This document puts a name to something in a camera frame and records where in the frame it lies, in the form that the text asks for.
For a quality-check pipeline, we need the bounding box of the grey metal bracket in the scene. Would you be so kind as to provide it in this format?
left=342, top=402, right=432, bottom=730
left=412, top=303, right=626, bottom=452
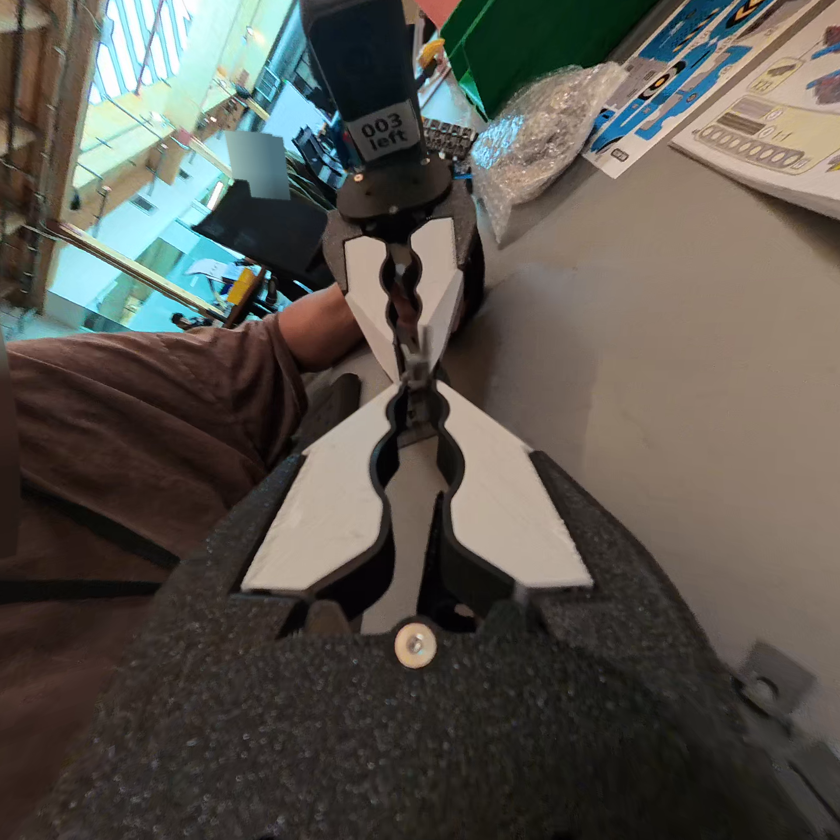
left=731, top=640, right=840, bottom=821

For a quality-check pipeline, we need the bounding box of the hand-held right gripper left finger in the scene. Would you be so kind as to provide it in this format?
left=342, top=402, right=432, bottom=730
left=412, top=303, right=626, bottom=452
left=240, top=382, right=403, bottom=618

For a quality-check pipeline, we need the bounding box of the person's left forearm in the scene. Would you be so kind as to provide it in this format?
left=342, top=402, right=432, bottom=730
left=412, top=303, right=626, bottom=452
left=276, top=285, right=365, bottom=375

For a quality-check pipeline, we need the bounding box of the open instruction booklet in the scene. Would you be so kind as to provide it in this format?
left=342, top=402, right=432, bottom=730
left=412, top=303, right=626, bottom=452
left=669, top=0, right=840, bottom=221

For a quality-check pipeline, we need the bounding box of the green plastic bin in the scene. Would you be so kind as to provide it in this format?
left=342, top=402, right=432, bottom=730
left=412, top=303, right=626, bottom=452
left=438, top=0, right=660, bottom=122

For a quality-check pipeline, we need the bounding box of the grey desk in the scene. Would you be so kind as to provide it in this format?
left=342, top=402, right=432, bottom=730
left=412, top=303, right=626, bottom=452
left=302, top=39, right=840, bottom=840

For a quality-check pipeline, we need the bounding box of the blue printed sticker sheet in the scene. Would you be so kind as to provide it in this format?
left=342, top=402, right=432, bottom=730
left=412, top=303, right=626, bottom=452
left=581, top=0, right=821, bottom=179

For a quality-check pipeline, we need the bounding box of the grey toy track chain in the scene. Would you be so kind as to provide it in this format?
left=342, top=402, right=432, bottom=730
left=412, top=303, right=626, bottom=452
left=392, top=246, right=435, bottom=388

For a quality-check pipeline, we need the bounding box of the bubble wrap bag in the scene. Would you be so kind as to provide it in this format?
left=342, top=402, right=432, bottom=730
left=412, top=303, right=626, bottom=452
left=472, top=62, right=631, bottom=247

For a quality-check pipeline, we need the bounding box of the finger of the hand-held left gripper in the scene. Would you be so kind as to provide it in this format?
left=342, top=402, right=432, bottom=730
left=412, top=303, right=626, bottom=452
left=402, top=217, right=465, bottom=378
left=344, top=236, right=403, bottom=385

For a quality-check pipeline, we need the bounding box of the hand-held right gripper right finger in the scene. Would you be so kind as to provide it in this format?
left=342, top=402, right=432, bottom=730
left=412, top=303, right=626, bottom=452
left=433, top=382, right=595, bottom=618

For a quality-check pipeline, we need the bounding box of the black cabinet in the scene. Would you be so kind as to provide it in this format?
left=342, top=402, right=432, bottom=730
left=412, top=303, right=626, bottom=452
left=193, top=177, right=342, bottom=290

